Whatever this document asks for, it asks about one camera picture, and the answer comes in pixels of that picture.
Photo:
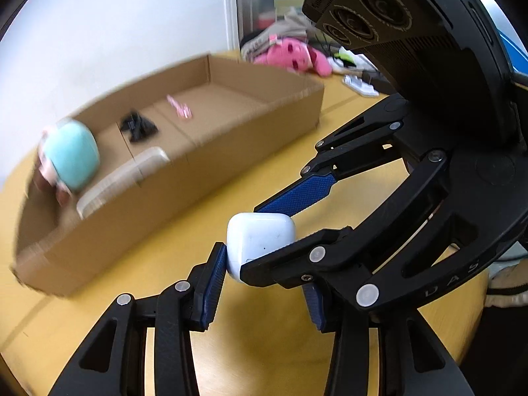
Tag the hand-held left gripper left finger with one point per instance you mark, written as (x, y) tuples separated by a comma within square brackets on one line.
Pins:
[(212, 293)]

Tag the black clip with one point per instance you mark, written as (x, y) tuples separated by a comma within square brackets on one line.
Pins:
[(138, 126)]

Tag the white power strip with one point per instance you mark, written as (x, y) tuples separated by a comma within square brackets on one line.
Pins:
[(361, 84)]

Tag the white earbuds case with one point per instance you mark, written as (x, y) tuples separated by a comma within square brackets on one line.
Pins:
[(255, 235)]

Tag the teal plush toy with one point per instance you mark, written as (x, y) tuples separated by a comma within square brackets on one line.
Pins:
[(72, 152)]

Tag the white green bag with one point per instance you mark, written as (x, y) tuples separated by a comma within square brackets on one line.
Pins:
[(344, 57)]

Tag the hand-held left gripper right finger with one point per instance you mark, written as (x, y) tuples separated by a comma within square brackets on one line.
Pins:
[(317, 313)]

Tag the pink pen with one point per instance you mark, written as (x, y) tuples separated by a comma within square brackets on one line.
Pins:
[(179, 107)]

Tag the cardboard box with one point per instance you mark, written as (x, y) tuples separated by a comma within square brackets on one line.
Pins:
[(165, 198)]

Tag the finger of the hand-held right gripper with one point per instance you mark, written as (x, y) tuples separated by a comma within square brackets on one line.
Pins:
[(330, 255), (301, 194)]

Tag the beige cloth pile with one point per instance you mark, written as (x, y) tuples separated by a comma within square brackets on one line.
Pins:
[(280, 29)]

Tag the pink plush toy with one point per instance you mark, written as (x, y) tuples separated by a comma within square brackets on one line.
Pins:
[(288, 53)]

